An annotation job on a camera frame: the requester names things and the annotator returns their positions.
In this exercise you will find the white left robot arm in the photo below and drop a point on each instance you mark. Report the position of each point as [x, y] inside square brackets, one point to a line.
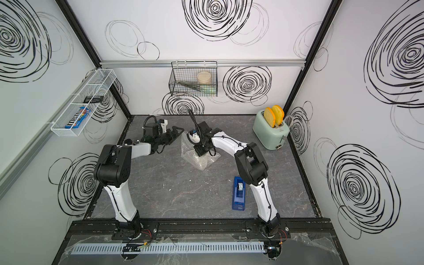
[113, 168]

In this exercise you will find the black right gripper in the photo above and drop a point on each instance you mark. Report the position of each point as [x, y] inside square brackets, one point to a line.
[201, 152]

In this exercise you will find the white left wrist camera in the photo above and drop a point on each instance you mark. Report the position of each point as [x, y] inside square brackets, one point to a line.
[163, 125]

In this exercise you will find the white slotted cable duct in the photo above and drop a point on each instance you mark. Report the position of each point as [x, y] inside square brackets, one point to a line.
[168, 248]

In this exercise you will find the mint green toaster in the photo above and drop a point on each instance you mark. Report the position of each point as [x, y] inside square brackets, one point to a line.
[270, 138]

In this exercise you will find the black wire wall basket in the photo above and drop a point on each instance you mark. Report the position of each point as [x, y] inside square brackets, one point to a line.
[183, 78]

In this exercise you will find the front yellow toast slice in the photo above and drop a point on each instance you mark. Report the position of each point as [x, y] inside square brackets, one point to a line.
[270, 117]

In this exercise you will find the small black box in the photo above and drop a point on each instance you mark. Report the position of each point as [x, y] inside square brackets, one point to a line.
[93, 99]

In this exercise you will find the rear yellow toast slice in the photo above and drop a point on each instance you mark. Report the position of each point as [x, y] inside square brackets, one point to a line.
[279, 115]

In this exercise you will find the green item in basket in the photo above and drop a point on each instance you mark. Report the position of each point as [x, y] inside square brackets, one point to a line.
[209, 89]

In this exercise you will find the blue candy packet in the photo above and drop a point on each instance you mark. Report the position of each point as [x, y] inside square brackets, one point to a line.
[78, 118]

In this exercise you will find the white wire wall shelf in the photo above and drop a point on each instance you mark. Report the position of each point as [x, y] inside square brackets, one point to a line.
[97, 83]

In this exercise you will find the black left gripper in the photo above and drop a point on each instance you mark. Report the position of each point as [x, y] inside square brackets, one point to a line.
[174, 134]

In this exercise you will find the beige round container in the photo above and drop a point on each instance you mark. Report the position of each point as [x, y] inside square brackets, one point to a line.
[204, 78]

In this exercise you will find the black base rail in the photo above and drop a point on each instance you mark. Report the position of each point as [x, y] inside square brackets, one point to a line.
[249, 228]

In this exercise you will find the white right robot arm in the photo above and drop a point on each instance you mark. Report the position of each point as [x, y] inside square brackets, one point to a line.
[251, 166]

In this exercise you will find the yellow toast slice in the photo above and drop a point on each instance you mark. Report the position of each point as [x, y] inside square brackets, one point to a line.
[279, 115]
[270, 117]

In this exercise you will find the blue tape dispenser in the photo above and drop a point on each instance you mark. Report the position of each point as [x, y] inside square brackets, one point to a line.
[239, 191]

